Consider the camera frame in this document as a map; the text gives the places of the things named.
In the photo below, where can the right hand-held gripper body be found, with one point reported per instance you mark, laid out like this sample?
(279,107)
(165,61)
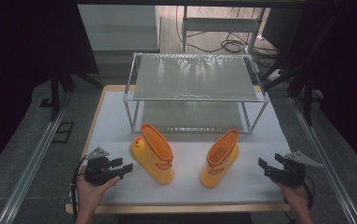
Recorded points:
(292,171)

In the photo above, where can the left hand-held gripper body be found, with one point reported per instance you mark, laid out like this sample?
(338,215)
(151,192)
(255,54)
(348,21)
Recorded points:
(98,169)

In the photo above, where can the yellow rain boot duck face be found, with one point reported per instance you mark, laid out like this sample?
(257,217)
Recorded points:
(153,155)

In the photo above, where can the yellow rain boot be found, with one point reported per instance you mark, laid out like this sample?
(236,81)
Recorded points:
(218,161)

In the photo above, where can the metal two-tier shoe rack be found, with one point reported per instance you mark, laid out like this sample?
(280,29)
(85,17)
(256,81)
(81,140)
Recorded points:
(194,77)

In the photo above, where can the person's left hand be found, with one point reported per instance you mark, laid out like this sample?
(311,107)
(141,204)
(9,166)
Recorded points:
(89,193)

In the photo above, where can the person's right hand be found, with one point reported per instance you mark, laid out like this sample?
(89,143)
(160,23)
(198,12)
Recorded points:
(295,196)

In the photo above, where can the white table mat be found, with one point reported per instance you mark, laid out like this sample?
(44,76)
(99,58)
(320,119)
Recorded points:
(185,189)

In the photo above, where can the black stand legs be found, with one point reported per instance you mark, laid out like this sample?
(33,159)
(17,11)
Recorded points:
(306,87)
(55,93)

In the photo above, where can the dark monitor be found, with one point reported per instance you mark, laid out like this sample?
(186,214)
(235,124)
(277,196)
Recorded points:
(280,26)

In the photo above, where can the white board panel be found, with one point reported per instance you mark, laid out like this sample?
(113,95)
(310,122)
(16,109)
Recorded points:
(118,28)

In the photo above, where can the aluminium floor rail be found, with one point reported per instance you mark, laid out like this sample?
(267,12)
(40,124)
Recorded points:
(325,158)
(30,168)

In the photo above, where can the grey metal frame stand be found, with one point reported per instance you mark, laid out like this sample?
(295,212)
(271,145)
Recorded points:
(219,25)

